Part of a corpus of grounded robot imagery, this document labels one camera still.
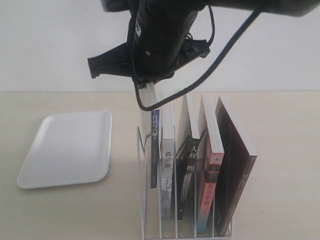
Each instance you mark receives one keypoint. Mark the black spine book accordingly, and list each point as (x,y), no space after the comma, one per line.
(188,140)

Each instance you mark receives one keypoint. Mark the grey white spine book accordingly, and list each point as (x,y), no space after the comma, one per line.
(167,158)

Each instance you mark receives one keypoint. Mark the white rectangular tray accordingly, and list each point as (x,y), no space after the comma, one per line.
(68,149)

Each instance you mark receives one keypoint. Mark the blue moon cover book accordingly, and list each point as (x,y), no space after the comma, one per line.
(150,132)

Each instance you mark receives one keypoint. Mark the white wire book rack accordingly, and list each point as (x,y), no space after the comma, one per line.
(152,224)

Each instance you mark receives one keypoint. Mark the red and teal book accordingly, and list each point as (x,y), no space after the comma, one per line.
(211,154)

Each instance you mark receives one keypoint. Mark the dark brown gold-print book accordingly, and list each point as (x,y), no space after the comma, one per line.
(239,158)

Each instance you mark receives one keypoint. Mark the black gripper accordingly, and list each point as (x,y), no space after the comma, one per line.
(150,53)

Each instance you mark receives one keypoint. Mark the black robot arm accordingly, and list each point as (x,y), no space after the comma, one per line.
(185,12)

